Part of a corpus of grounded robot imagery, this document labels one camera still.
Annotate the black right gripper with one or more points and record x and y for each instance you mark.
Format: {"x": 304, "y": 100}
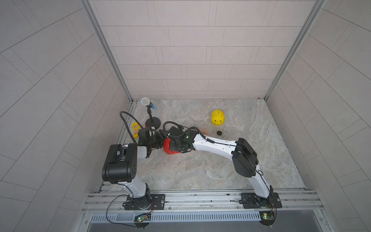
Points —
{"x": 172, "y": 145}

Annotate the yellow piggy bank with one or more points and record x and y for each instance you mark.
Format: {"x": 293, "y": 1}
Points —
{"x": 217, "y": 117}

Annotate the aluminium corner post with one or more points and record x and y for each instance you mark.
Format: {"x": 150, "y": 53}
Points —
{"x": 103, "y": 42}
{"x": 313, "y": 14}

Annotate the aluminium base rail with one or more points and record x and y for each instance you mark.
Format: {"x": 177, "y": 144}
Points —
{"x": 205, "y": 200}

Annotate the right circuit board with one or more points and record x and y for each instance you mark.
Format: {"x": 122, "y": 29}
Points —
{"x": 267, "y": 218}

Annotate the aluminium corner post left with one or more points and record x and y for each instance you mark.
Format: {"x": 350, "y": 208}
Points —
{"x": 103, "y": 42}

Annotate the red piggy bank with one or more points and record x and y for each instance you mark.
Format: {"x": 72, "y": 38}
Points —
{"x": 166, "y": 147}

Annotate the left circuit board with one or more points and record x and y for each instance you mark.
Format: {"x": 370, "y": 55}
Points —
{"x": 141, "y": 218}

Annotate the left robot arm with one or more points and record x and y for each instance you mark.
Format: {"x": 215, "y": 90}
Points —
{"x": 120, "y": 167}

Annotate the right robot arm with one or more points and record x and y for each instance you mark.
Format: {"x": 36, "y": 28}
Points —
{"x": 242, "y": 155}

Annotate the circuit board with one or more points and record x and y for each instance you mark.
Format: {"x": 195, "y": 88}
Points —
{"x": 141, "y": 218}
{"x": 267, "y": 218}

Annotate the toy microphone on stand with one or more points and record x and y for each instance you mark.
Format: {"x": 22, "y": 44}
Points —
{"x": 152, "y": 122}

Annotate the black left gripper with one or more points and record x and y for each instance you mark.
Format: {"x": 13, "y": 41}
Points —
{"x": 160, "y": 140}

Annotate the aluminium corner post right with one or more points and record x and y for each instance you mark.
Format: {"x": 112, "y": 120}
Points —
{"x": 313, "y": 14}

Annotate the pink piggy bank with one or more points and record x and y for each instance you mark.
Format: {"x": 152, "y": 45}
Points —
{"x": 204, "y": 132}

